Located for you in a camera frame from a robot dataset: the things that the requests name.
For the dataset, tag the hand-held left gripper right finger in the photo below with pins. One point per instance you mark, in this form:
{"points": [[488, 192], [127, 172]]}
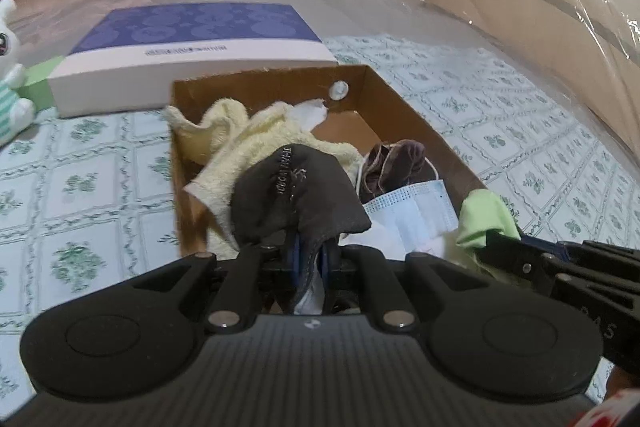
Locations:
{"points": [[327, 272]]}

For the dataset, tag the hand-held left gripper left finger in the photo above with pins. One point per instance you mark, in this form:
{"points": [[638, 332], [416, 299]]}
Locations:
{"points": [[294, 267]]}

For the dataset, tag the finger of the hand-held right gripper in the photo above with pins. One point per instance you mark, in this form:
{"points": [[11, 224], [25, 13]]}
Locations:
{"points": [[515, 259], [555, 249]]}

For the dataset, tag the light green face mask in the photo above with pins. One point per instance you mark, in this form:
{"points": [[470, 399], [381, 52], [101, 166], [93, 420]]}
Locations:
{"points": [[482, 217]]}

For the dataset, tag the dark grey face mask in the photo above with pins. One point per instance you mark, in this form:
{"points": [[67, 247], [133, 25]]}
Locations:
{"points": [[300, 192]]}

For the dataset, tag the light blue face mask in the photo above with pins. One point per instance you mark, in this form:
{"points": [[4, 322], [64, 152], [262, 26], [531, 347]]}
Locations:
{"points": [[415, 209]]}

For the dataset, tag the yellow towel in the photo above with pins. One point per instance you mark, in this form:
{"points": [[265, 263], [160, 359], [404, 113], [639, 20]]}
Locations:
{"points": [[235, 137]]}

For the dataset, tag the brown cardboard box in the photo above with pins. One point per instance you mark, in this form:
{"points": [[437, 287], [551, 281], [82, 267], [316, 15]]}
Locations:
{"points": [[400, 117]]}

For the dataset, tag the red and white cloth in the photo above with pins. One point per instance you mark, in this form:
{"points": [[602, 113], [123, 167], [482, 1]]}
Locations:
{"points": [[615, 414]]}

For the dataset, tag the purple and white box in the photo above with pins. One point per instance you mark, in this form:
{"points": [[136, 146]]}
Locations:
{"points": [[190, 57]]}

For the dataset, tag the beige headboard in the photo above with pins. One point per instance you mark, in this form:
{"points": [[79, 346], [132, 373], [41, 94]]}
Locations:
{"points": [[550, 7]]}

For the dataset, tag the clear plastic sheet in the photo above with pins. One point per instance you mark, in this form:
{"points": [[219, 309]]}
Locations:
{"points": [[380, 12]]}

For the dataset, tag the green carton box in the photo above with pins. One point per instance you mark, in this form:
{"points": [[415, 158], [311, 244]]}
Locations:
{"points": [[40, 82]]}

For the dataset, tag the white plush cat toy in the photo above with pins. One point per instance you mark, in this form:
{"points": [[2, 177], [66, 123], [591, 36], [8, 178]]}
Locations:
{"points": [[10, 97]]}

